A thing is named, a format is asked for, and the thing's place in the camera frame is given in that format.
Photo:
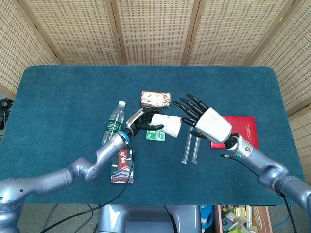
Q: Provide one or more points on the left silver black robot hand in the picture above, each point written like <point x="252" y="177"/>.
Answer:
<point x="134" y="119"/>

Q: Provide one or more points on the blue plastic object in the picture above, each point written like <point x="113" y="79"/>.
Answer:
<point x="206" y="216"/>

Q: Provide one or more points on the white paper cup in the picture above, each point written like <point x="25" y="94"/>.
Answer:
<point x="167" y="123"/>

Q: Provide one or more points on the blue felt table cover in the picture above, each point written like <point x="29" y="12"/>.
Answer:
<point x="170" y="179"/>

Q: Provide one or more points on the green tea sachet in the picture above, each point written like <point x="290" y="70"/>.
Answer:
<point x="155" y="136"/>

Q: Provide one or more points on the box of assorted clutter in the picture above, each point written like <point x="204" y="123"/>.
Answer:
<point x="238" y="218"/>

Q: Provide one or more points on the red certificate book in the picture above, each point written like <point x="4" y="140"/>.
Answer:
<point x="245" y="126"/>

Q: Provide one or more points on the woven bamboo folding screen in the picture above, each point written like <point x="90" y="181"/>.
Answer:
<point x="155" y="31"/>

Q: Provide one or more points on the grey robot torso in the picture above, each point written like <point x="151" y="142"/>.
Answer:
<point x="145" y="218"/>

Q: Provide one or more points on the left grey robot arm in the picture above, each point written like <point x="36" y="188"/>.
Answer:
<point x="48" y="179"/>

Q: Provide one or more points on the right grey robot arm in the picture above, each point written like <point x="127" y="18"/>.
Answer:
<point x="267" y="165"/>

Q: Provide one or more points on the clear wrapped straw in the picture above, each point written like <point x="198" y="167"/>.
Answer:
<point x="195" y="150"/>
<point x="185" y="150"/>

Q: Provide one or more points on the black equipment on floor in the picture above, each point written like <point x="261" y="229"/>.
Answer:
<point x="5" y="106"/>

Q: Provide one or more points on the clear plastic water bottle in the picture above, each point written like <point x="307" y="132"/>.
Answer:
<point x="115" y="119"/>

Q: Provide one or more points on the gold red wrapped packet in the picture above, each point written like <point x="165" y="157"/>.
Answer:
<point x="155" y="97"/>

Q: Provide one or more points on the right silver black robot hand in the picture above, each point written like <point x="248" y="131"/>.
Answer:
<point x="213" y="126"/>

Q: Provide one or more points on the dark palace print box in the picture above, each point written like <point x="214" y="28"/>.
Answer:
<point x="121" y="170"/>

